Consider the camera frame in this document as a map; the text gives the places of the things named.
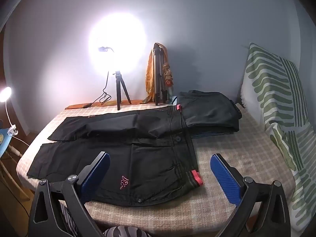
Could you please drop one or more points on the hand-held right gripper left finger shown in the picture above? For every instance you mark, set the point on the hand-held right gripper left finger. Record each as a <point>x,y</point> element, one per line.
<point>97,172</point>

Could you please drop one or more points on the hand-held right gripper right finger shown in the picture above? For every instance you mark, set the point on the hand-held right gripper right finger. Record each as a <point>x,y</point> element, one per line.
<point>226,180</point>

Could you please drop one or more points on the black pants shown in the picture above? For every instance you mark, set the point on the black pants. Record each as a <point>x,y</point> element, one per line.
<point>148,163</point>

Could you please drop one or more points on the stack of folded dark pants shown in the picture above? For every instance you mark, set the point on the stack of folded dark pants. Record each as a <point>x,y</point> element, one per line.
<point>209,113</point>

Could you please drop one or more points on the checked bed blanket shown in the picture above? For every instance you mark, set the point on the checked bed blanket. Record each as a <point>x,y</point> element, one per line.
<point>222,143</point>

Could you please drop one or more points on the person's striped clothing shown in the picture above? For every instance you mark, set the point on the person's striped clothing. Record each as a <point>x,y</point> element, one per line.
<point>123,232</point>

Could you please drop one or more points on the green striped pillow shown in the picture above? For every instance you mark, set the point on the green striped pillow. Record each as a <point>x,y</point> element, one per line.
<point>301,167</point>
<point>271,84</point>

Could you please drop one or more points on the small black tripod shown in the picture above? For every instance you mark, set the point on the small black tripod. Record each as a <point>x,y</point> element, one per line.
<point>119,88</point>

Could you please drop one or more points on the light blue cloth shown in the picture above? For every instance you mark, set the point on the light blue cloth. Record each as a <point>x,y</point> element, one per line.
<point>174,100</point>

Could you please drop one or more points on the blue chair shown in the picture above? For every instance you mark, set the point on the blue chair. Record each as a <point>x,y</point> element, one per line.
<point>4,144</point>

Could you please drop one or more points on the tall folded tripod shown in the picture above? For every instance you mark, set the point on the tall folded tripod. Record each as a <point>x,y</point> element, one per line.
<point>158,79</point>

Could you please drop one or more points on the orange patterned scarf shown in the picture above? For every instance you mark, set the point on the orange patterned scarf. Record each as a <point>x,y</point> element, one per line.
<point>150,71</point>

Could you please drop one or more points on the white clip lamp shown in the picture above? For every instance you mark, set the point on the white clip lamp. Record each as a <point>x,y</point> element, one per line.
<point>5,94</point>

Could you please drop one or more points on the phone holder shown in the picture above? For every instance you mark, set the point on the phone holder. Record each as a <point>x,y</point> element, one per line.
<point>103,49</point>

